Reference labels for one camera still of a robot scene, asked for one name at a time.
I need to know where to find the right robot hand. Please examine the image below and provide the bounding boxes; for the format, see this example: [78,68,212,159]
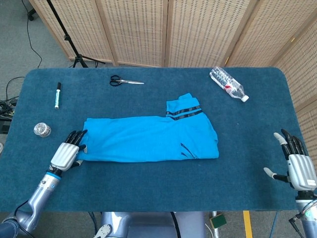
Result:
[263,128,317,191]

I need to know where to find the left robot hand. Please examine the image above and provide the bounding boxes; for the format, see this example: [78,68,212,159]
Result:
[49,129,88,172]

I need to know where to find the blue printed t-shirt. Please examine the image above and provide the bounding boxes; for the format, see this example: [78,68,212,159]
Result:
[78,93,220,164]

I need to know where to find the round clear clip box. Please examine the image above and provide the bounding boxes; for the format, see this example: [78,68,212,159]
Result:
[33,122,52,138]

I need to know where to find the green white marker pen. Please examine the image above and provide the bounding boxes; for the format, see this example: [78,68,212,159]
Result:
[54,82,63,110]

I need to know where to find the white perforated plate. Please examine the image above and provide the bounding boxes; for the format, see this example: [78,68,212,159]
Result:
[93,224,112,238]

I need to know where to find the green yellow sponge block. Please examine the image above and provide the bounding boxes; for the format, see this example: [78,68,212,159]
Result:
[209,213,227,229]

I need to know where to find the grey robot torso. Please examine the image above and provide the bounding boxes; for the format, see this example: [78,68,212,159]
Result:
[100,211,206,238]

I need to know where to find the blue carpet table cover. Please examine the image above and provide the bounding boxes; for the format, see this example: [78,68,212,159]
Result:
[0,66,313,213]

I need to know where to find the clear plastic water bottle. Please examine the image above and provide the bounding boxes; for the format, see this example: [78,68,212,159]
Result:
[209,65,250,103]

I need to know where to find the black tripod stand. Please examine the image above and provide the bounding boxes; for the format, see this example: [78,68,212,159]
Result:
[46,0,106,68]

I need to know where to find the woven wooden folding screen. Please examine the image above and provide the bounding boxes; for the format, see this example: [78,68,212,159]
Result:
[28,0,317,238]

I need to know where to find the floor cable bundle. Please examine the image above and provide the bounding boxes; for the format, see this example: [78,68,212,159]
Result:
[0,76,25,122]

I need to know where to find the black handled scissors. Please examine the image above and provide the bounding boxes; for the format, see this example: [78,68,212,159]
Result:
[109,74,145,87]

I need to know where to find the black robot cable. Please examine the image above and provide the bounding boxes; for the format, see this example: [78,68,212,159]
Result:
[170,211,180,238]

